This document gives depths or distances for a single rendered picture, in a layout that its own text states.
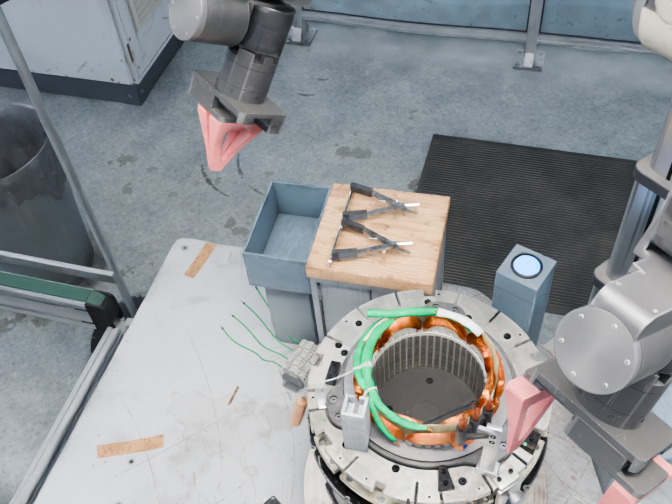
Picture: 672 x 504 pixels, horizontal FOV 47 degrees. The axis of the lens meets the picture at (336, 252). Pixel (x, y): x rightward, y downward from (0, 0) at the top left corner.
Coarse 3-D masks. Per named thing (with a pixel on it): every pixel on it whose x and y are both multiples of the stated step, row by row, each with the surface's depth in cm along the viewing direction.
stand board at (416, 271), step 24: (336, 192) 130; (384, 192) 130; (408, 192) 129; (336, 216) 127; (384, 216) 126; (408, 216) 126; (432, 216) 125; (360, 240) 123; (408, 240) 122; (432, 240) 122; (312, 264) 121; (336, 264) 120; (360, 264) 120; (384, 264) 120; (408, 264) 119; (432, 264) 119; (408, 288) 118; (432, 288) 117
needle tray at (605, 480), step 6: (666, 390) 107; (666, 396) 106; (660, 402) 106; (666, 402) 106; (654, 408) 105; (660, 408) 105; (666, 408) 105; (660, 414) 105; (666, 414) 105; (666, 420) 104; (666, 456) 101; (594, 462) 125; (594, 468) 126; (600, 468) 123; (600, 474) 123; (606, 474) 120; (600, 480) 123; (606, 480) 120; (612, 480) 119; (600, 486) 124; (606, 486) 121
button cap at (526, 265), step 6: (522, 258) 122; (528, 258) 122; (534, 258) 122; (516, 264) 121; (522, 264) 121; (528, 264) 121; (534, 264) 121; (516, 270) 121; (522, 270) 120; (528, 270) 120; (534, 270) 120
